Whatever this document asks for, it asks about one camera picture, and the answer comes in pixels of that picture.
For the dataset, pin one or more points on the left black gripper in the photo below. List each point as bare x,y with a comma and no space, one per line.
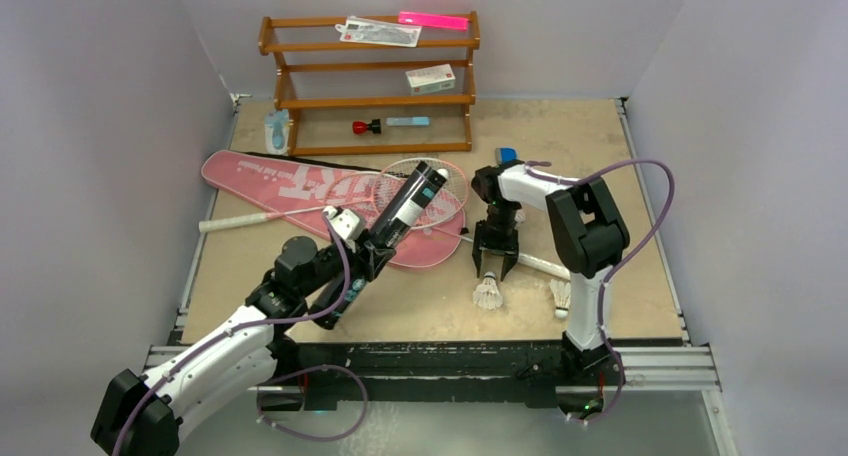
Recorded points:
372,256

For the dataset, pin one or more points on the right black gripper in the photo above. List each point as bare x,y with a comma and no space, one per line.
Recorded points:
496,238

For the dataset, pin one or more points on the black shuttlecock tube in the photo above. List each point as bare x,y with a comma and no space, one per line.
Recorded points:
336,298

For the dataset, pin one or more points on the white feather shuttlecock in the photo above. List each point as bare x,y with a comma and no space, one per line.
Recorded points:
561,292
487,295

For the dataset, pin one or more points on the pink badminton racket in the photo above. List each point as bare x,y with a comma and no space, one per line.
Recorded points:
441,196
265,216

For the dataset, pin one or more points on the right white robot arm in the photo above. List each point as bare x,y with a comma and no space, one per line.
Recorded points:
589,236

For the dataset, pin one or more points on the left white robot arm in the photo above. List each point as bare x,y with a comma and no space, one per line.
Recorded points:
154,412

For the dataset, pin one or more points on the pink racket cover bag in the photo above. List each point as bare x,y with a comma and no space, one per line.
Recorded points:
297,188

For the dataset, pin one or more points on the blue grey eraser block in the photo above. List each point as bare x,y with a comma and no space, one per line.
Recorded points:
505,155

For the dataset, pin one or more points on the light blue glue stick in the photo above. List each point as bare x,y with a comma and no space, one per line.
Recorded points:
418,121

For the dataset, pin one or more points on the light blue packaged item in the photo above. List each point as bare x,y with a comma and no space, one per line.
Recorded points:
276,132

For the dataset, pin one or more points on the white red small box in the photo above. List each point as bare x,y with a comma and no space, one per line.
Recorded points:
431,79

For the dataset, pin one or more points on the clear plastic blister package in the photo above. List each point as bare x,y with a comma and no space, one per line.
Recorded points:
374,32

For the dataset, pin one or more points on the wooden three-tier shelf rack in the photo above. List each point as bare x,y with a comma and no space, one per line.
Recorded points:
285,96

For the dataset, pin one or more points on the pink flat ruler package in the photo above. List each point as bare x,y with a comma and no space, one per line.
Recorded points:
431,20

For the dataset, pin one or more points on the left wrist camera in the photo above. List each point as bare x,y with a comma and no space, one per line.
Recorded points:
344,223

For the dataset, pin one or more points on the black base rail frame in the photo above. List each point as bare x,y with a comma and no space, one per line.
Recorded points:
527,372

